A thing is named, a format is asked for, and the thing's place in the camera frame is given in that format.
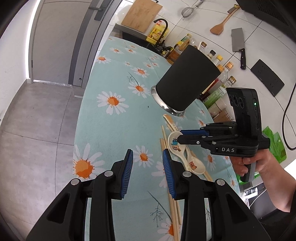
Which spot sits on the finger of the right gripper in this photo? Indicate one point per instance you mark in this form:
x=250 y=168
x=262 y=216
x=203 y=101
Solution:
x=194 y=132
x=191 y=139

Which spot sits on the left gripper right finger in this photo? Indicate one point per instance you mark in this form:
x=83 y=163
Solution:
x=173 y=172

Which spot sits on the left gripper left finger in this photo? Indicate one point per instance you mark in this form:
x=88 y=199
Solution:
x=121 y=176

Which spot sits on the white ceramic spoon green print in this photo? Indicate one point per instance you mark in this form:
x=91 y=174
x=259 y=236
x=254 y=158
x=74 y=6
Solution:
x=177 y=149

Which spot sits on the wooden chopstick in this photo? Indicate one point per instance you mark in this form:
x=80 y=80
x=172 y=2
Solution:
x=178 y=211
x=174 y=218
x=164 y=136

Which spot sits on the right forearm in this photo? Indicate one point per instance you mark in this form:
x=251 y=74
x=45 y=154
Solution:
x=280 y=185

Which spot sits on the person's right hand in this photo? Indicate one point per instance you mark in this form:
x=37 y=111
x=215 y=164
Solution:
x=265 y=164

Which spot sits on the white ceramic spoon bear print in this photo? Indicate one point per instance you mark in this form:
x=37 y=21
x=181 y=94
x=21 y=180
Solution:
x=196 y=165

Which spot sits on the green plastic bag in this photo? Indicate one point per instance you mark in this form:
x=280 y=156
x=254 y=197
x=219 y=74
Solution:
x=277 y=147

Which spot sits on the white lid spice jar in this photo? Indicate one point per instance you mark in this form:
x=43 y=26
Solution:
x=216 y=108

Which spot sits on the green label bottle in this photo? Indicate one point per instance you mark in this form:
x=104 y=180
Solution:
x=219 y=92

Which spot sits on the daisy-patterned blue tablecloth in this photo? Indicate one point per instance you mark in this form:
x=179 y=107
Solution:
x=119 y=113

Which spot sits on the black utensil holder cup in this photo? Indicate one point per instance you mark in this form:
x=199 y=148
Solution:
x=184 y=81

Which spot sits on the clear bottle gold cap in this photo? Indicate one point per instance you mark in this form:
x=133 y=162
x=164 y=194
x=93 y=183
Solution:
x=224 y=75

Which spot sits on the clear bottle yellow cap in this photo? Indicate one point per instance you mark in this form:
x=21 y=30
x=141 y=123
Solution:
x=217 y=60

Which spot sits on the black cap bottle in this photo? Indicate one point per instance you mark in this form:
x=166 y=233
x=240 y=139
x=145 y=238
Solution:
x=211 y=54

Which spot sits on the yellow oil jug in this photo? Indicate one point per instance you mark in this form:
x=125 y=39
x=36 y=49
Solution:
x=155 y=33

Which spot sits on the metal mesh strainer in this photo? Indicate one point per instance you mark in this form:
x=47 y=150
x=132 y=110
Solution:
x=186 y=12

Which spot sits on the black sink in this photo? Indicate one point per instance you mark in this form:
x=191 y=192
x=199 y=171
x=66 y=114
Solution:
x=134 y=37

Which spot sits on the bamboo cutting board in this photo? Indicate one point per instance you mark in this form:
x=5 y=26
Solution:
x=141 y=14

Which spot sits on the range hood black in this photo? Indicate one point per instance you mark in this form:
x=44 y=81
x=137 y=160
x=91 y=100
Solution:
x=269 y=12

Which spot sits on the grey door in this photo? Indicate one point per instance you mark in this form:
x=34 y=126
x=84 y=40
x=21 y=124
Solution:
x=64 y=40

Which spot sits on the wooden flat spatula handle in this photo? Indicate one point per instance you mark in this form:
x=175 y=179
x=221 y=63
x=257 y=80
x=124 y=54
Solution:
x=171 y=124

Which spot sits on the black wall socket panel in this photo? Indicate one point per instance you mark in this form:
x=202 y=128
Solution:
x=266 y=75

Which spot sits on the glass oil bottle handle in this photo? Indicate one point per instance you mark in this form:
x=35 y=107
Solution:
x=178 y=49

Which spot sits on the cleaver knife black handle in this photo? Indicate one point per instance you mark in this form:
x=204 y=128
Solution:
x=238 y=45

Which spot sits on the wooden spatula on wall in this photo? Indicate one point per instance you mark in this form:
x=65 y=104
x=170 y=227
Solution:
x=218 y=29

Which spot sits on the black door handle lock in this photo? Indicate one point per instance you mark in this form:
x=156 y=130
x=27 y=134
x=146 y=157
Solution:
x=100 y=10

